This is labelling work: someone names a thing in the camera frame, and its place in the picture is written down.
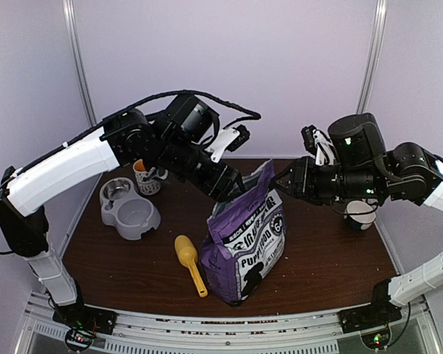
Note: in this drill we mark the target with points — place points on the yellow plastic scoop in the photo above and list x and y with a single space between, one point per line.
188 257

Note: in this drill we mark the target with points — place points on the white and blue bowl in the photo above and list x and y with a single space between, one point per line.
359 215

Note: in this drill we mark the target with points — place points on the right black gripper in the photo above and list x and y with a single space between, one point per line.
301 184

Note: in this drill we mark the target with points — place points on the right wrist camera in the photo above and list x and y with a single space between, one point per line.
319 145

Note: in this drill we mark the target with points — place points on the purple pet food bag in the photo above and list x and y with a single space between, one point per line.
245 239

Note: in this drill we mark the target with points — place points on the patterned mug yellow inside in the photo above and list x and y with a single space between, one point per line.
149 179

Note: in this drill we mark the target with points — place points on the aluminium frame post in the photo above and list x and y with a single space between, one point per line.
374 52
83 86

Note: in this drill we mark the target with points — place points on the grey double pet feeder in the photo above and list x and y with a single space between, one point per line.
123 208

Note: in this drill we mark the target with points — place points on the left aluminium frame post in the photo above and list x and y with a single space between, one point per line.
83 86

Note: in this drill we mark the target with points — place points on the front aluminium rail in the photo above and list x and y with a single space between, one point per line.
314 332

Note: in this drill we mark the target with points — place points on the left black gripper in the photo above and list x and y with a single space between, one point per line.
221 187

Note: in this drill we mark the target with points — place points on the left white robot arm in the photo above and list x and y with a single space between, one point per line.
185 139

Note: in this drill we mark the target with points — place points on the right aluminium frame post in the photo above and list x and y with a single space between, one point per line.
374 52

